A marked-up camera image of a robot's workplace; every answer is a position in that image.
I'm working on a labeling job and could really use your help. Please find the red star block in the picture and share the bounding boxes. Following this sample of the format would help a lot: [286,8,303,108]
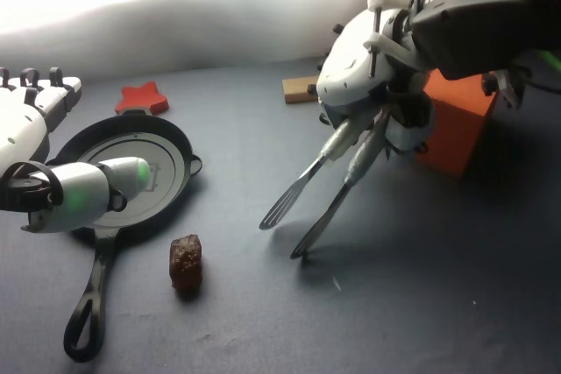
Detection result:
[114,80,170,116]

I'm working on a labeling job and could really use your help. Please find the brown meat chunk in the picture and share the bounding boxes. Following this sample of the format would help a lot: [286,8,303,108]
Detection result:
[168,233,204,291]

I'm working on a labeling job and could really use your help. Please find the grey table cloth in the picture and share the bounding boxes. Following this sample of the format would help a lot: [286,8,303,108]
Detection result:
[0,56,561,374]

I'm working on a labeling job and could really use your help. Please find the orange rectangular block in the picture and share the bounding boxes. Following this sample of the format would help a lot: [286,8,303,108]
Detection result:
[414,69,501,179]

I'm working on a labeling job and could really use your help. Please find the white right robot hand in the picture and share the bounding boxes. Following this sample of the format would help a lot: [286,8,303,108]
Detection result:
[315,8,438,156]

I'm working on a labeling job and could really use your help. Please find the tan wooden rectangular block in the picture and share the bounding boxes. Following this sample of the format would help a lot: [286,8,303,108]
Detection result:
[282,77,323,105]

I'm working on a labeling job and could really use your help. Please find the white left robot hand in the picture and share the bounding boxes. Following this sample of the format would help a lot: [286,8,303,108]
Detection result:
[0,66,153,235]

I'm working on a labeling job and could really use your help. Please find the metal tongs with handles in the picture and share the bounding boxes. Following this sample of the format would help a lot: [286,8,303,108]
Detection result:
[258,106,394,261]

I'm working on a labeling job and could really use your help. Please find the black toy frying pan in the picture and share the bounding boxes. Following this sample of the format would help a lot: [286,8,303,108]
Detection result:
[43,113,204,364]

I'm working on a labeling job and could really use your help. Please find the white backdrop sheet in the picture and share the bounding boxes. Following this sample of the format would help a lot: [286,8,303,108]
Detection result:
[0,0,496,84]

